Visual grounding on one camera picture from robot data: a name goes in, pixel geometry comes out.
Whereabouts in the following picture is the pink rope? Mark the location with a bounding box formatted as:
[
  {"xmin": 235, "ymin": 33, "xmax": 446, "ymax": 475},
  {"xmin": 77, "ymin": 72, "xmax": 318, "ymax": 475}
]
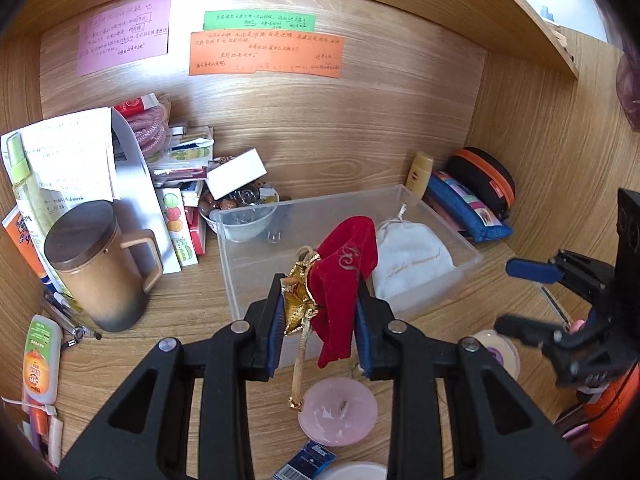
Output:
[{"xmin": 122, "ymin": 102, "xmax": 171, "ymax": 156}]

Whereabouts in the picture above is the metal drawing compass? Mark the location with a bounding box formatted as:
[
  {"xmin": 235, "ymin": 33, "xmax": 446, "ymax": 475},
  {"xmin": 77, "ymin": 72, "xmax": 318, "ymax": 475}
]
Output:
[{"xmin": 42, "ymin": 290, "xmax": 104, "ymax": 349}]

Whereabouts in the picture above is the wooden desktop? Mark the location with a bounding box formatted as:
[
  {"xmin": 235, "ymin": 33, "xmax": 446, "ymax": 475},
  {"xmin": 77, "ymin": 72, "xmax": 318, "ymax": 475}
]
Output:
[{"xmin": 0, "ymin": 240, "xmax": 621, "ymax": 480}]

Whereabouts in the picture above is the white drawstring pouch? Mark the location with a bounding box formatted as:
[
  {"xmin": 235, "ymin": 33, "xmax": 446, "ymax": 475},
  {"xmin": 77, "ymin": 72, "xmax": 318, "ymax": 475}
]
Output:
[{"xmin": 372, "ymin": 204, "xmax": 455, "ymax": 314}]

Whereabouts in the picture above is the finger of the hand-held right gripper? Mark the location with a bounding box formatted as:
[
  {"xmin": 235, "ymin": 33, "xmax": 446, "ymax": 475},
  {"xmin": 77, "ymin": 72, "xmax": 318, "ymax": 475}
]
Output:
[
  {"xmin": 493, "ymin": 313, "xmax": 576, "ymax": 361},
  {"xmin": 505, "ymin": 249, "xmax": 609, "ymax": 302}
]

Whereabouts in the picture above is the small blue box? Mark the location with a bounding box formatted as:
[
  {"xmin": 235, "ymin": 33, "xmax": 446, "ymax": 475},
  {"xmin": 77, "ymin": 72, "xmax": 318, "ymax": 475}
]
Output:
[{"xmin": 271, "ymin": 441, "xmax": 337, "ymax": 480}]

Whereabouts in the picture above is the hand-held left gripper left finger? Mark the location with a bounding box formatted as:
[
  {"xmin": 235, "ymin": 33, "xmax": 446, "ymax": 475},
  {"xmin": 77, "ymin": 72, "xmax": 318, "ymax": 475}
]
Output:
[{"xmin": 57, "ymin": 274, "xmax": 289, "ymax": 480}]

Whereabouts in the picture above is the black case orange zip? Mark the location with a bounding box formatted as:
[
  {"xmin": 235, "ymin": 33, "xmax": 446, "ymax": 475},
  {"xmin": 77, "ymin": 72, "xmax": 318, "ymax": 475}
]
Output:
[{"xmin": 445, "ymin": 147, "xmax": 516, "ymax": 221}]

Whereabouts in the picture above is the fruit print box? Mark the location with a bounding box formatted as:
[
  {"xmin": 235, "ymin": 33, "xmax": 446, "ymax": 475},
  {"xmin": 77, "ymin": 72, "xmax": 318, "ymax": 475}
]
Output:
[{"xmin": 155, "ymin": 187, "xmax": 200, "ymax": 267}]

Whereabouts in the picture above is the pink sticky note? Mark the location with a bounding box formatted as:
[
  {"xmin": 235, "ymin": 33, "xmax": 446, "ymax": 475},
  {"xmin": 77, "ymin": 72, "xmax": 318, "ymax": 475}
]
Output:
[{"xmin": 76, "ymin": 0, "xmax": 174, "ymax": 76}]

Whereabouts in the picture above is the small white box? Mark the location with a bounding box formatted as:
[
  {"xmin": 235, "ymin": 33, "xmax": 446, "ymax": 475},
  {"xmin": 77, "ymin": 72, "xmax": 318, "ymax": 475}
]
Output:
[{"xmin": 206, "ymin": 148, "xmax": 268, "ymax": 200}]

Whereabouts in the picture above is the red packet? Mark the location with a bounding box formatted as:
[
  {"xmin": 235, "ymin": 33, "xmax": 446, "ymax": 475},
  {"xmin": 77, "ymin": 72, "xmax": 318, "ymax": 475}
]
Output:
[{"xmin": 112, "ymin": 95, "xmax": 161, "ymax": 116}]

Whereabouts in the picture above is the brown ceramic mug with lid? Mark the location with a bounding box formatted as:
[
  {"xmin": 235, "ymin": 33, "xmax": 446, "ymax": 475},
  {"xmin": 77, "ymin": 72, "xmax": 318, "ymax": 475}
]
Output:
[{"xmin": 43, "ymin": 200, "xmax": 165, "ymax": 334}]

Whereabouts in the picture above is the green sticky note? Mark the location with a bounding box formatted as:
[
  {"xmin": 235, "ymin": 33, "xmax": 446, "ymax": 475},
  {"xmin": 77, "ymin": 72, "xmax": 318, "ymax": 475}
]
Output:
[{"xmin": 202, "ymin": 10, "xmax": 317, "ymax": 33}]

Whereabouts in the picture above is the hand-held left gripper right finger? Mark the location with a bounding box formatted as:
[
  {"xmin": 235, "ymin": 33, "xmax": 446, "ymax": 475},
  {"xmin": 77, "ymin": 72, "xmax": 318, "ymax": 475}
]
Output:
[{"xmin": 355, "ymin": 275, "xmax": 584, "ymax": 480}]

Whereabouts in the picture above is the white bowl of trinkets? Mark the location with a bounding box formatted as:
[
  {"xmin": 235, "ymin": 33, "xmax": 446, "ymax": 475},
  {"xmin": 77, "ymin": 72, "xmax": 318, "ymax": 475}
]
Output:
[{"xmin": 198, "ymin": 185, "xmax": 281, "ymax": 244}]

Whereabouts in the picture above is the white round lid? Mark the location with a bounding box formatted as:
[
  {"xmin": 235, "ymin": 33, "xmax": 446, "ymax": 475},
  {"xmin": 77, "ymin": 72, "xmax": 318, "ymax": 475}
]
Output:
[{"xmin": 322, "ymin": 461, "xmax": 389, "ymax": 480}]

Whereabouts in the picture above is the green spray bottle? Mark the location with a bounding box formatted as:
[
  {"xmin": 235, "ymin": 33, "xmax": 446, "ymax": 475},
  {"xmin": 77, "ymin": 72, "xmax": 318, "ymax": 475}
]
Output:
[{"xmin": 5, "ymin": 131, "xmax": 59, "ymax": 261}]

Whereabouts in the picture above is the orange and white tube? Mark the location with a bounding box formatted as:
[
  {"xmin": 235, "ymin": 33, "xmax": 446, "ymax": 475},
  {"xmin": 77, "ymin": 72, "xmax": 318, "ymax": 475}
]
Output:
[{"xmin": 1, "ymin": 209, "xmax": 57, "ymax": 297}]

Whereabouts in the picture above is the white bottle orange green label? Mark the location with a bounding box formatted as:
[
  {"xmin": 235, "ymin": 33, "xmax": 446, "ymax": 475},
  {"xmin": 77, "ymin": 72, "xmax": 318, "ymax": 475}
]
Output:
[{"xmin": 21, "ymin": 314, "xmax": 64, "ymax": 405}]

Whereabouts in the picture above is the orange sticky note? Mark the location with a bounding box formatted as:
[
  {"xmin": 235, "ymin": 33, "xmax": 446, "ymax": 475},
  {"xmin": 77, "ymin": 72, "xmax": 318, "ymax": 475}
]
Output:
[{"xmin": 188, "ymin": 31, "xmax": 347, "ymax": 80}]

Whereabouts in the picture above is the blue pencil case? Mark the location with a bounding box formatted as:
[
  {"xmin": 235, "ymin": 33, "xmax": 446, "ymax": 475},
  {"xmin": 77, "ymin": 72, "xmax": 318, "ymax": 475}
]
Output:
[{"xmin": 422, "ymin": 170, "xmax": 514, "ymax": 244}]

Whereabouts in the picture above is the white paper sheet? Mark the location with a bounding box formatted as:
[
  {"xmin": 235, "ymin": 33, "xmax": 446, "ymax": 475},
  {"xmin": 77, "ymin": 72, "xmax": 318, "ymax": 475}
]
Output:
[{"xmin": 107, "ymin": 109, "xmax": 182, "ymax": 276}]

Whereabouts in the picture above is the yellow lotion bottle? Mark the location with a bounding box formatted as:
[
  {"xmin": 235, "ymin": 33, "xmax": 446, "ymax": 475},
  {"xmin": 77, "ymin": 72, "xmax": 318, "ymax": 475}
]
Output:
[{"xmin": 406, "ymin": 151, "xmax": 435, "ymax": 199}]

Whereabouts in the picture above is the clear plastic storage box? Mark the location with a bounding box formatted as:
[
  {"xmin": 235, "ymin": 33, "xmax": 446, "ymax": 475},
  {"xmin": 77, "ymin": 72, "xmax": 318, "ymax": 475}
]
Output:
[{"xmin": 216, "ymin": 184, "xmax": 484, "ymax": 369}]

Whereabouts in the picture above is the wooden shelf board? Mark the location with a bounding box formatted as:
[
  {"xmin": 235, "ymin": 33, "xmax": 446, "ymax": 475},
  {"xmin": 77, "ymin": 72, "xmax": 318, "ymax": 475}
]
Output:
[{"xmin": 465, "ymin": 0, "xmax": 581, "ymax": 79}]

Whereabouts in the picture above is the red velvet pouch gold cord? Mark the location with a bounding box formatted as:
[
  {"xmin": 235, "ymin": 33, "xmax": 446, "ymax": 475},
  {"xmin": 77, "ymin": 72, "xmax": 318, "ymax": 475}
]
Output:
[{"xmin": 280, "ymin": 216, "xmax": 379, "ymax": 411}]

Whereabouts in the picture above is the green print card packet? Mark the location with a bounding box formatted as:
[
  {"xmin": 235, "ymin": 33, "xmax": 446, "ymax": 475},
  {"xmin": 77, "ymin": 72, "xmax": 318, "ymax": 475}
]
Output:
[{"xmin": 150, "ymin": 125, "xmax": 215, "ymax": 171}]

